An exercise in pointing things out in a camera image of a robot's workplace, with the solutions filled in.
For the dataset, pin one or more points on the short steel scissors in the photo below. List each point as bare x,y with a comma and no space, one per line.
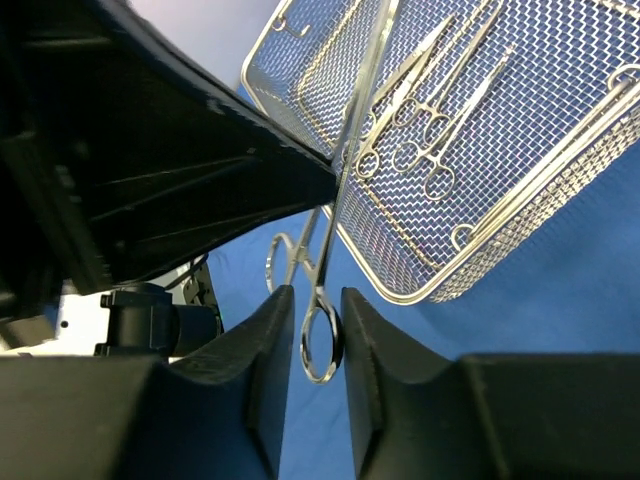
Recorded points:
409,154

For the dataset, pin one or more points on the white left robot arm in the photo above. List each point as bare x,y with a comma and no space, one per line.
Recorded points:
142,318

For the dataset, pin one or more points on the blue surgical wrap cloth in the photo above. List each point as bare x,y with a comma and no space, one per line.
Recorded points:
573,286

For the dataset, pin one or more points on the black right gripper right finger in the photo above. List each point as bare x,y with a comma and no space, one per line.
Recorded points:
416,415

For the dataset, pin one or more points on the steel wire mesh basket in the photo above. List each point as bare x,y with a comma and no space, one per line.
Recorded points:
563,109

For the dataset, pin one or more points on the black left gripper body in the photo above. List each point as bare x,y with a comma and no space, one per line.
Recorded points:
122,158

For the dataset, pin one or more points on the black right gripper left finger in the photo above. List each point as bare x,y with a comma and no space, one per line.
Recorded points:
217,413

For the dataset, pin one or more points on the steel clamp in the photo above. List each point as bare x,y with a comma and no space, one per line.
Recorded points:
345,151

